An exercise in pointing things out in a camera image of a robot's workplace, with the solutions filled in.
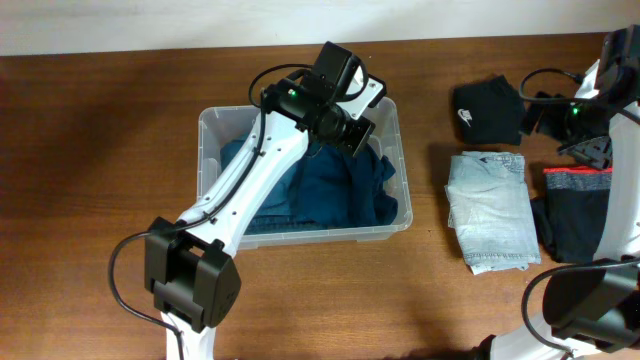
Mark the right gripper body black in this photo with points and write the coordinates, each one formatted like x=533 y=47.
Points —
x=553 y=122

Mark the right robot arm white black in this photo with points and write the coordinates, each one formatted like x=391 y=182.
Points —
x=574 y=311

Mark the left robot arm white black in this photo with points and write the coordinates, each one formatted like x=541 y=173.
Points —
x=189 y=265

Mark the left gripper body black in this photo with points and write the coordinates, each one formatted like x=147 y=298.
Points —
x=358 y=135

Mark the clear plastic storage container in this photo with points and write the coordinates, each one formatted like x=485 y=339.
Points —
x=219 y=125

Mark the dark blue jeans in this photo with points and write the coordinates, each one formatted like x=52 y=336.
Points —
x=278 y=212

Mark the light blue folded jeans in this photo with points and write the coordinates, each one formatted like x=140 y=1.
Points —
x=490 y=211

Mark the black shorts red waistband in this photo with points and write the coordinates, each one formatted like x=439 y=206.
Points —
x=570 y=217

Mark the black folded shirt white logo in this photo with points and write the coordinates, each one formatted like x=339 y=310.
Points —
x=489 y=112

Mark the teal blue shirt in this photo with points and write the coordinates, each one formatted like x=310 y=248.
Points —
x=336 y=190

